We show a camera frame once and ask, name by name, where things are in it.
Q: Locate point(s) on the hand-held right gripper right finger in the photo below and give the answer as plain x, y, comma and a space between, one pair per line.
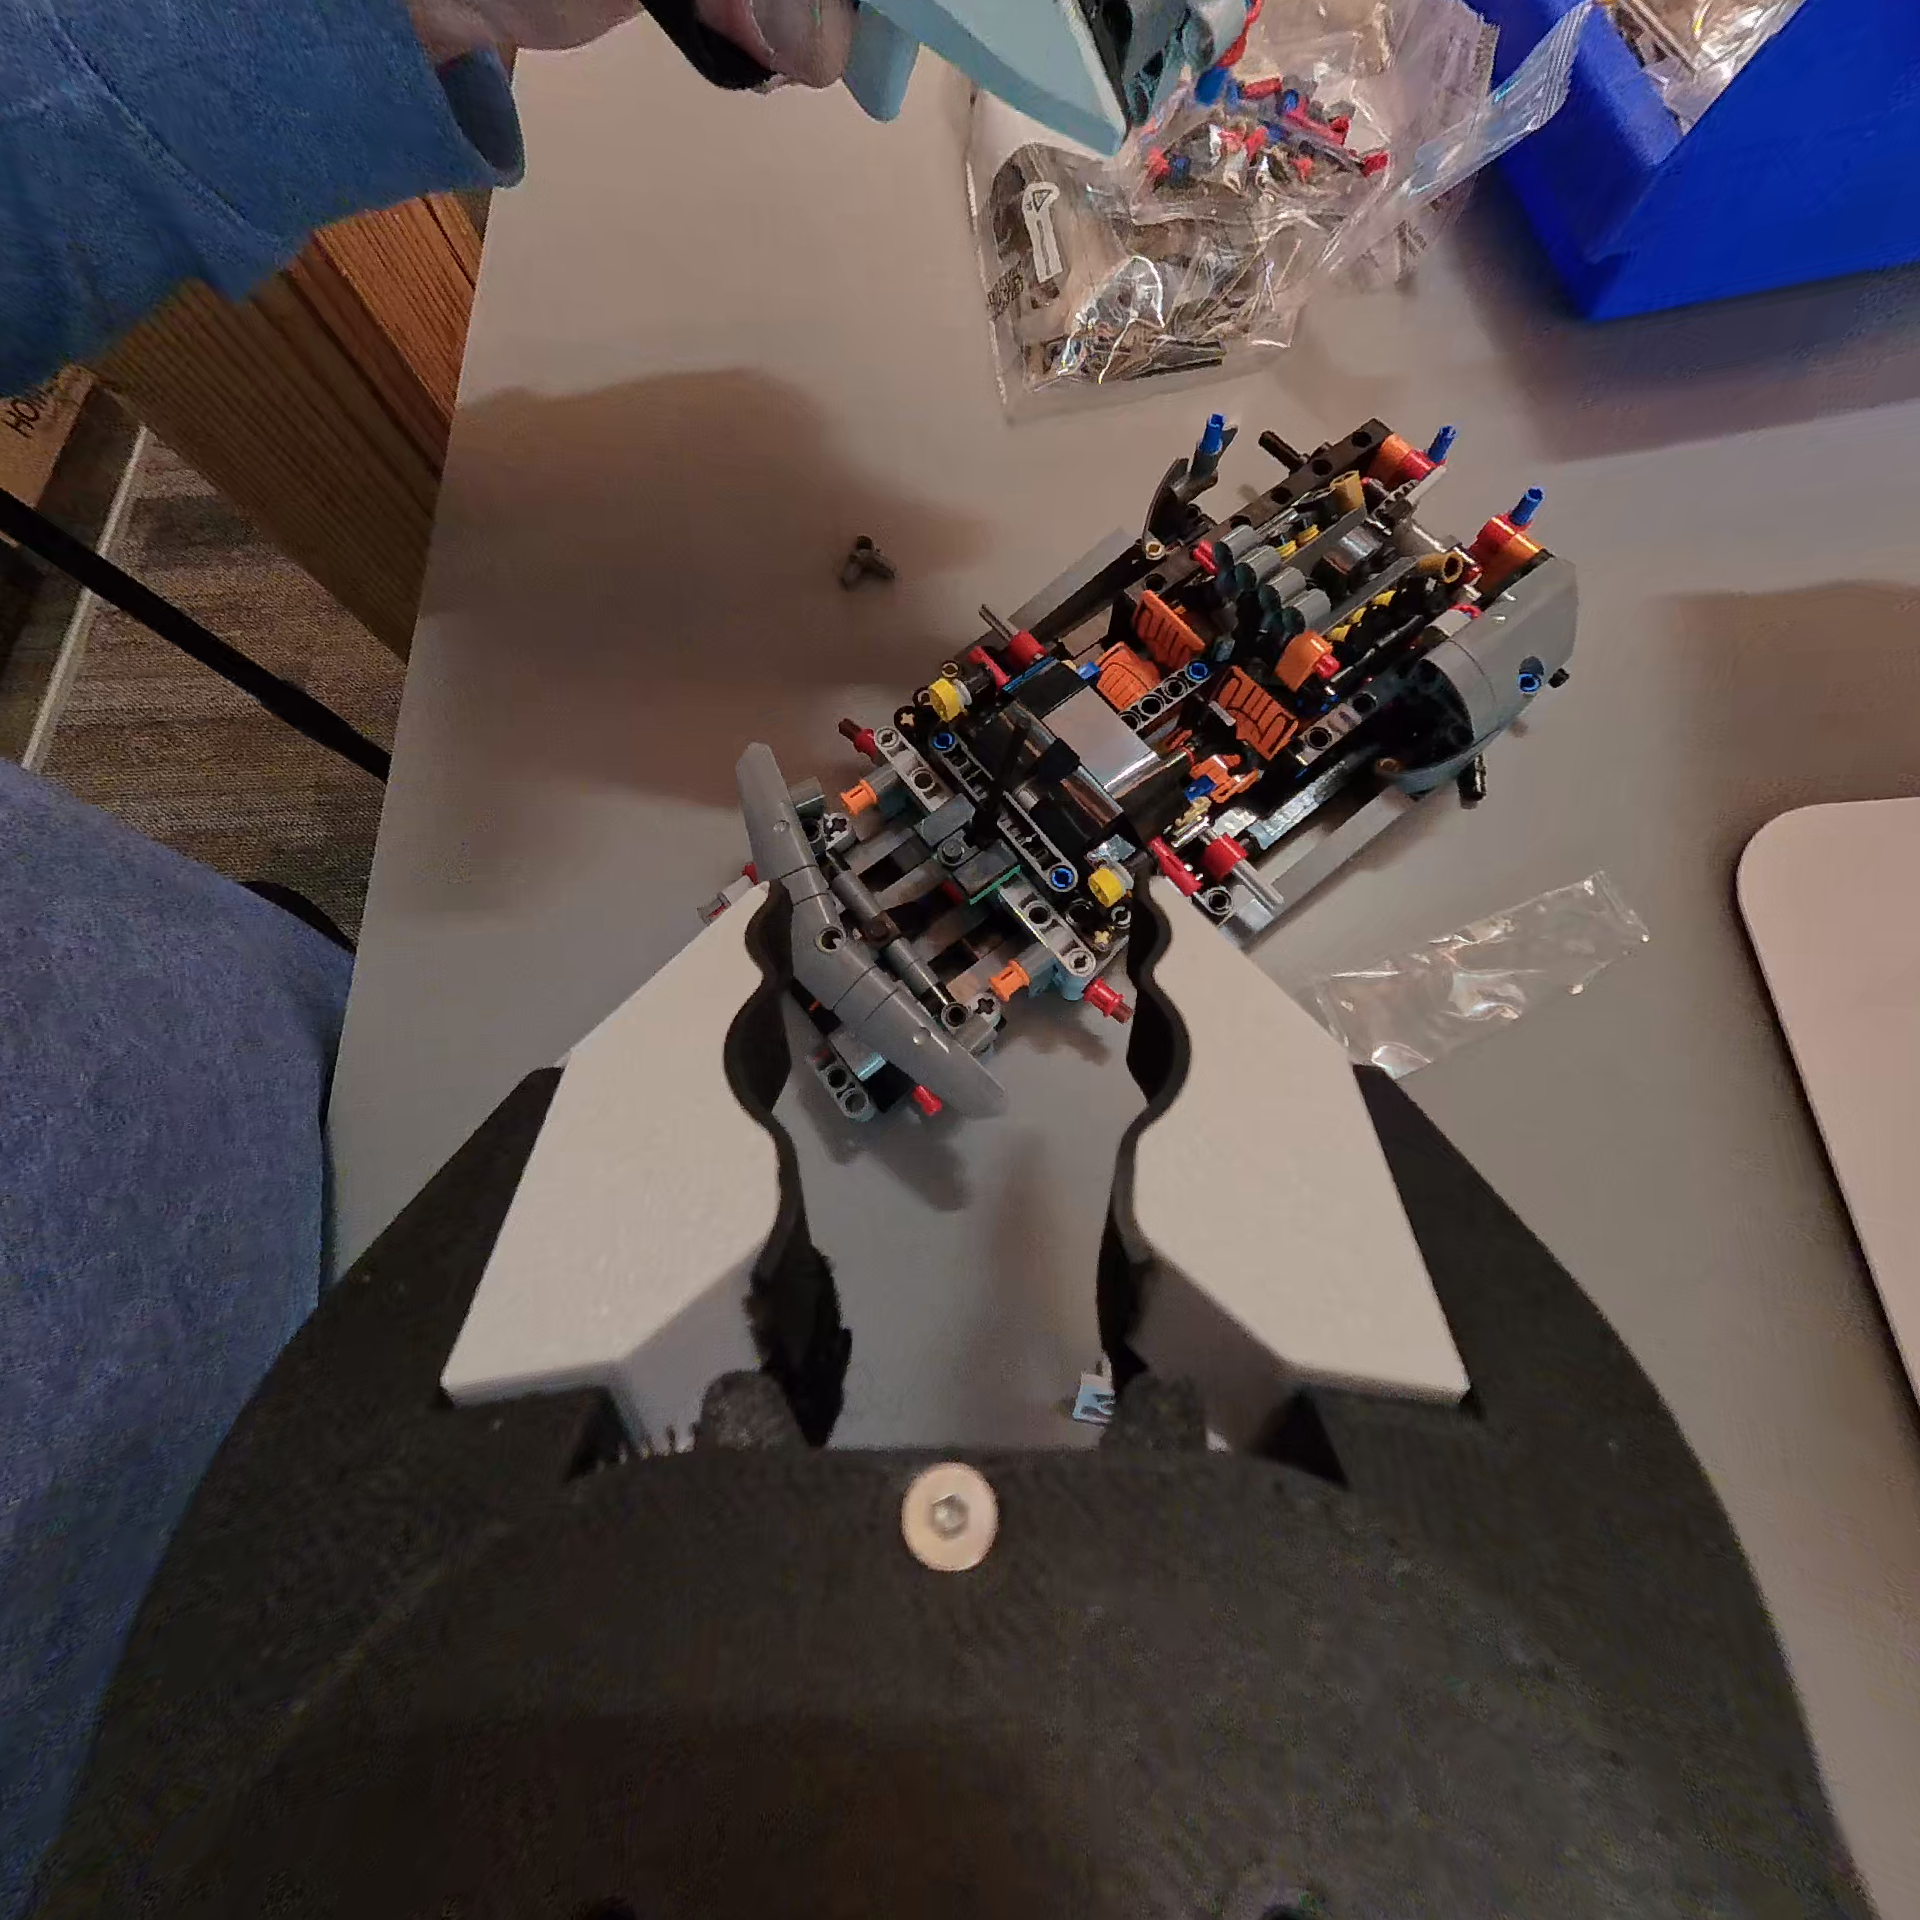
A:
1290, 1201

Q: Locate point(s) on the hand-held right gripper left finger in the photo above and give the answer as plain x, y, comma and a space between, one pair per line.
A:
631, 1201

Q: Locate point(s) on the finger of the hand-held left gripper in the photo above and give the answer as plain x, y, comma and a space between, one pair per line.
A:
1004, 60

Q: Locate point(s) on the small lego subassembly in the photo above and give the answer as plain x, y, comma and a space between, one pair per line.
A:
1170, 53

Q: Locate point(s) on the partly built lego car model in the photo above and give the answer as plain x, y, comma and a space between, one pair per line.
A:
1201, 705

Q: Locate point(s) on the person's left forearm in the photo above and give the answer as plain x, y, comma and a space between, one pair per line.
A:
224, 135

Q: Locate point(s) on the clear bag of lego parts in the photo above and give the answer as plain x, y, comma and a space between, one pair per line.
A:
1201, 224

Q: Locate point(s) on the blue-grey square lego tile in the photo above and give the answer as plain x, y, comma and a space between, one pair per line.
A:
1095, 1392

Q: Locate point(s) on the small dark grey lego connector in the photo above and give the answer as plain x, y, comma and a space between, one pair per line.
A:
866, 561

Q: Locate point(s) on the person's left hand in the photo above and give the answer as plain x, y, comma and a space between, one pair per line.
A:
810, 45

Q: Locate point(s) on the small empty clear bag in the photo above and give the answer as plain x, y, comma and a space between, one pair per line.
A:
1478, 974

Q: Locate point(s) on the person's blue sweater torso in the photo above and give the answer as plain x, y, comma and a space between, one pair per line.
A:
150, 1275

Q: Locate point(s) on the wooden cabinet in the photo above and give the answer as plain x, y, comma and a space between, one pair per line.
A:
300, 420

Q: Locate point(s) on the white book stand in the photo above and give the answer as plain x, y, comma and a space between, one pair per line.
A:
1860, 1021

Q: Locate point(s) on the pile of clear plastic bags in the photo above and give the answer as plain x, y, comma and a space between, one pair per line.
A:
1694, 45

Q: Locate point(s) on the black pole stand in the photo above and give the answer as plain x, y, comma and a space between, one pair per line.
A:
194, 631

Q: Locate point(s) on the blue plastic bin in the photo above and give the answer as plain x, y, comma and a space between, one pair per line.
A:
1725, 195

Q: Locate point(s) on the cardboard box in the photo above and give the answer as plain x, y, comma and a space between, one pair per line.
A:
38, 434

